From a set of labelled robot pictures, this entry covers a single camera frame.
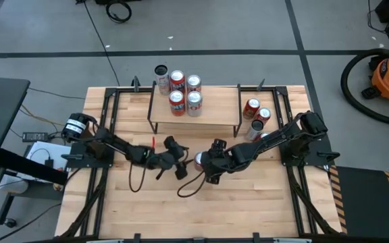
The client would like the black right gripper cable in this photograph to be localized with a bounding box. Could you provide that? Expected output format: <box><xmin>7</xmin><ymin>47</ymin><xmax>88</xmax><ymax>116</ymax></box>
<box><xmin>176</xmin><ymin>170</ymin><xmax>209</xmax><ymax>199</ymax></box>

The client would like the silver Diet Coke can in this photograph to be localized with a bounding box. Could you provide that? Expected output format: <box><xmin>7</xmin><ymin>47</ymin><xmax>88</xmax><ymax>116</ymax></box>
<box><xmin>186</xmin><ymin>90</ymin><xmax>203</xmax><ymax>118</ymax></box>
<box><xmin>186</xmin><ymin>74</ymin><xmax>203</xmax><ymax>94</ymax></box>

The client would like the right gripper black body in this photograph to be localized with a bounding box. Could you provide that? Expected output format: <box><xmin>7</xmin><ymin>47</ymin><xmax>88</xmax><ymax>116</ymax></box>
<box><xmin>201</xmin><ymin>145</ymin><xmax>247</xmax><ymax>177</ymax></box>

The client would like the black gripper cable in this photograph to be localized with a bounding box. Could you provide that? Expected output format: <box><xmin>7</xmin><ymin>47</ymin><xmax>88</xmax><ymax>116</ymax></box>
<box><xmin>128</xmin><ymin>161</ymin><xmax>148</xmax><ymax>194</ymax></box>
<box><xmin>176</xmin><ymin>170</ymin><xmax>209</xmax><ymax>199</ymax></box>

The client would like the red Coca-Cola can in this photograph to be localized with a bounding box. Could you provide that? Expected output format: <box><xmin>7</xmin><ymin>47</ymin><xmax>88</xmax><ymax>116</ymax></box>
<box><xmin>255</xmin><ymin>107</ymin><xmax>272</xmax><ymax>126</ymax></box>
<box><xmin>193</xmin><ymin>151</ymin><xmax>205</xmax><ymax>173</ymax></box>

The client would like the orange Fanta can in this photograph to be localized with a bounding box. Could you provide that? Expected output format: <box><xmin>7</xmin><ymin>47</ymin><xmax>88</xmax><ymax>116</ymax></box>
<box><xmin>169</xmin><ymin>70</ymin><xmax>186</xmax><ymax>95</ymax></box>
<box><xmin>168</xmin><ymin>89</ymin><xmax>186</xmax><ymax>117</ymax></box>

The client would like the wooden shelf with black legs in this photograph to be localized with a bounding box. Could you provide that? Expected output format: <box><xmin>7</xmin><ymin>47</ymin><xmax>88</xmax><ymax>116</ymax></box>
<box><xmin>146</xmin><ymin>80</ymin><xmax>243</xmax><ymax>138</ymax></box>

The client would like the black yellow-striped floor mat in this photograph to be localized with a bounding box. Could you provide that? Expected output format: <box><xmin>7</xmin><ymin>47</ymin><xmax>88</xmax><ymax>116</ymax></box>
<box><xmin>328</xmin><ymin>164</ymin><xmax>389</xmax><ymax>241</ymax></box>

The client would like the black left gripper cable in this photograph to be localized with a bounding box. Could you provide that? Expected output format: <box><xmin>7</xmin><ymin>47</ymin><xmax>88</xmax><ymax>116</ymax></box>
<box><xmin>128</xmin><ymin>161</ymin><xmax>148</xmax><ymax>194</ymax></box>

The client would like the black metal table frame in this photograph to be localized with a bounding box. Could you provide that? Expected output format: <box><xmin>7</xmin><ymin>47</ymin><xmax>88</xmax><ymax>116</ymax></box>
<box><xmin>55</xmin><ymin>76</ymin><xmax>344</xmax><ymax>243</ymax></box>

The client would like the black desk crossbar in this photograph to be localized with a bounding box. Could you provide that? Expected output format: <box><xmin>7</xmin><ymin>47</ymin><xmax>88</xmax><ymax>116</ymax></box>
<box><xmin>0</xmin><ymin>147</ymin><xmax>70</xmax><ymax>186</ymax></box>

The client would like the white power box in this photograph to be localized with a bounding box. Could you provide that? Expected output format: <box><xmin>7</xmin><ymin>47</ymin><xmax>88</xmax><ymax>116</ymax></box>
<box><xmin>16</xmin><ymin>140</ymin><xmax>70</xmax><ymax>185</ymax></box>

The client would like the tall slim white can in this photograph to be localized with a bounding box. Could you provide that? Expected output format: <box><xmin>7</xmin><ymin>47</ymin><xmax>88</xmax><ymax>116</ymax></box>
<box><xmin>244</xmin><ymin>119</ymin><xmax>265</xmax><ymax>142</ymax></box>
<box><xmin>153</xmin><ymin>63</ymin><xmax>171</xmax><ymax>97</ymax></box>

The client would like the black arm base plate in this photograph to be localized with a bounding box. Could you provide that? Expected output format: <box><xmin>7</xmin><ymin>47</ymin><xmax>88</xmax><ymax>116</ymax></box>
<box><xmin>61</xmin><ymin>141</ymin><xmax>115</xmax><ymax>169</ymax></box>
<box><xmin>278</xmin><ymin>134</ymin><xmax>341</xmax><ymax>168</ymax></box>

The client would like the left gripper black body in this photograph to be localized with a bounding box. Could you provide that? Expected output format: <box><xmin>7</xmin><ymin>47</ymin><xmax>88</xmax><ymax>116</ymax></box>
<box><xmin>145</xmin><ymin>151</ymin><xmax>179</xmax><ymax>171</ymax></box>

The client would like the long black floor cable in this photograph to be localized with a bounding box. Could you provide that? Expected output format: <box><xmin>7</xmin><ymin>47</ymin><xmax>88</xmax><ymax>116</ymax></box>
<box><xmin>76</xmin><ymin>0</ymin><xmax>121</xmax><ymax>87</ymax></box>

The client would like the coiled black cable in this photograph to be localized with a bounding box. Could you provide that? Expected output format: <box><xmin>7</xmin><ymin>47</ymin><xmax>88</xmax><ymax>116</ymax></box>
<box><xmin>105</xmin><ymin>0</ymin><xmax>133</xmax><ymax>24</ymax></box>

